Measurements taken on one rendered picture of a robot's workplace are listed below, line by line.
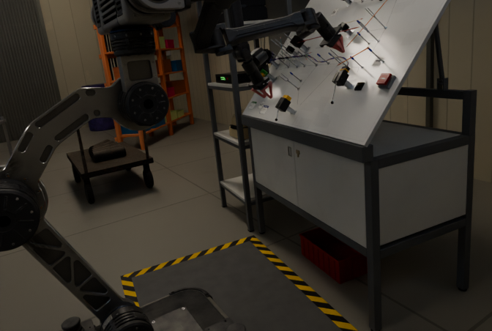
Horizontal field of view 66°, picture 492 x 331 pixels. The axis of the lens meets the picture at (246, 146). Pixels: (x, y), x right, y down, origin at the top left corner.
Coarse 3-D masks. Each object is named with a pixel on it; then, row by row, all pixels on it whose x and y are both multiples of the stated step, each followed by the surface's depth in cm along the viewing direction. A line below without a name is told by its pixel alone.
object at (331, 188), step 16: (304, 144) 192; (304, 160) 195; (320, 160) 181; (336, 160) 169; (352, 160) 159; (304, 176) 198; (320, 176) 184; (336, 176) 172; (352, 176) 161; (304, 192) 201; (320, 192) 187; (336, 192) 174; (352, 192) 163; (304, 208) 205; (320, 208) 190; (336, 208) 176; (352, 208) 165; (336, 224) 179; (352, 224) 167
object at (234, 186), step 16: (288, 0) 255; (224, 16) 243; (288, 32) 261; (208, 64) 297; (208, 80) 300; (208, 96) 304; (240, 112) 256; (240, 128) 258; (240, 144) 260; (240, 160) 266; (240, 176) 324; (224, 192) 323; (240, 192) 289
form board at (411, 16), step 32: (320, 0) 243; (384, 0) 184; (416, 0) 165; (448, 0) 150; (384, 32) 171; (416, 32) 154; (288, 64) 233; (320, 64) 202; (352, 64) 179; (384, 64) 160; (256, 96) 247; (320, 96) 187; (352, 96) 167; (384, 96) 150; (320, 128) 174; (352, 128) 156
